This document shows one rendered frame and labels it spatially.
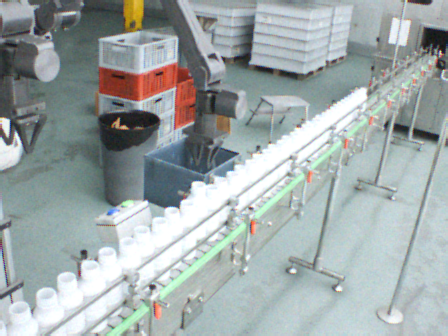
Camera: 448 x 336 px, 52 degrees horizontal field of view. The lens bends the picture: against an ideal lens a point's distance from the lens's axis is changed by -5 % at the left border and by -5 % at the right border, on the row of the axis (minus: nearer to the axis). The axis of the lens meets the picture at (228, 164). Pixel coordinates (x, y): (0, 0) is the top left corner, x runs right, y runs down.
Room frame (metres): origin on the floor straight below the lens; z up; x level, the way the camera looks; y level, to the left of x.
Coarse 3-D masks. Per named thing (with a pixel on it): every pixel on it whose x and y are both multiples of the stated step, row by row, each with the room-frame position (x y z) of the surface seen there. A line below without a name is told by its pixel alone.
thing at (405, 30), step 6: (396, 18) 5.62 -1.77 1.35; (396, 24) 5.61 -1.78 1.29; (408, 24) 5.55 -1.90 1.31; (390, 30) 5.64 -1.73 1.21; (396, 30) 5.60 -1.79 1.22; (402, 30) 5.57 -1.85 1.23; (408, 30) 5.54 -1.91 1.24; (390, 36) 5.63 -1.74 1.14; (396, 36) 5.59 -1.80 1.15; (402, 36) 5.56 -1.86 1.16; (408, 36) 5.53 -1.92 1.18; (390, 42) 5.62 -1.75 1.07; (402, 42) 5.55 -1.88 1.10
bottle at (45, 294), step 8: (48, 288) 0.70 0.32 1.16; (40, 296) 0.69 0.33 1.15; (48, 296) 0.70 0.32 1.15; (56, 296) 0.69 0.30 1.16; (40, 304) 0.67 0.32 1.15; (48, 304) 0.67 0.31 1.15; (56, 304) 0.68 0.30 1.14; (40, 312) 0.67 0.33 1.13; (48, 312) 0.67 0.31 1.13; (56, 312) 0.68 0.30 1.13; (40, 320) 0.66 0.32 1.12; (48, 320) 0.66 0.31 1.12; (56, 320) 0.67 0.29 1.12; (40, 328) 0.66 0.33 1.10; (48, 328) 0.66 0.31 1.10; (64, 328) 0.68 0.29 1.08
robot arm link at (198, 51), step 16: (160, 0) 1.19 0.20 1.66; (176, 0) 1.17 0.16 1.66; (176, 16) 1.17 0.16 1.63; (192, 16) 1.18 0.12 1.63; (176, 32) 1.17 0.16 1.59; (192, 32) 1.15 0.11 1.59; (192, 48) 1.14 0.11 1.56; (208, 48) 1.16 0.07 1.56; (192, 64) 1.14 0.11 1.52; (208, 64) 1.12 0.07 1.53; (208, 80) 1.11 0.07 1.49
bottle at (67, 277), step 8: (64, 280) 0.75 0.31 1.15; (72, 280) 0.75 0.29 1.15; (64, 288) 0.72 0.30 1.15; (72, 288) 0.73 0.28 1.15; (64, 296) 0.72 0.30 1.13; (72, 296) 0.73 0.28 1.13; (80, 296) 0.74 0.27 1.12; (64, 304) 0.71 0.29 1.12; (72, 304) 0.72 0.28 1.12; (80, 304) 0.73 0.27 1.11; (64, 312) 0.71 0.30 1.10; (72, 320) 0.71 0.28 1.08; (80, 320) 0.73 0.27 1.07; (72, 328) 0.71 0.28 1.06; (80, 328) 0.73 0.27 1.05
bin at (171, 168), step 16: (176, 144) 2.08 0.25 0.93; (144, 160) 1.88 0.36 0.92; (160, 160) 1.84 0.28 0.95; (176, 160) 2.09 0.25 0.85; (192, 160) 2.13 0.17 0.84; (224, 160) 2.04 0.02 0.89; (240, 160) 2.00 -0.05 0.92; (144, 176) 1.88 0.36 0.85; (160, 176) 1.84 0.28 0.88; (176, 176) 1.80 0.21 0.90; (192, 176) 1.76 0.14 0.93; (208, 176) 1.76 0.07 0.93; (224, 176) 1.88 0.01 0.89; (144, 192) 1.88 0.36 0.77; (160, 192) 1.84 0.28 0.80; (176, 192) 1.80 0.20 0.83
